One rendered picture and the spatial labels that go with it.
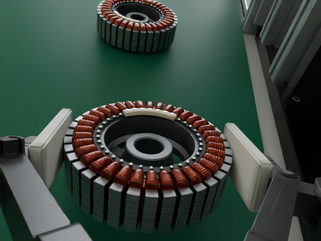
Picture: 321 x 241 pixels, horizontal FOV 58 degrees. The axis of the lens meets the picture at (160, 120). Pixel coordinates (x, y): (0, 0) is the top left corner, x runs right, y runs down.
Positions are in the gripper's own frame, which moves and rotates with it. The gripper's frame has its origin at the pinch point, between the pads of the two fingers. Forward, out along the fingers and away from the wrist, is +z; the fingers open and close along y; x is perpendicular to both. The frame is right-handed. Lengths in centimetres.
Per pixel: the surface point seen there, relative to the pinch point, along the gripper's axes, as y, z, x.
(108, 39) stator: -5.3, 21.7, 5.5
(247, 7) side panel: 17.0, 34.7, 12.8
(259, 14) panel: 17.4, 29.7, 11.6
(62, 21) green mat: -12.4, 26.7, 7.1
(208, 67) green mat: 8.3, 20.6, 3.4
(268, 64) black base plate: 16.4, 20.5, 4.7
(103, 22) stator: -6.1, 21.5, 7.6
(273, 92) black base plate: 15.6, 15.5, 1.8
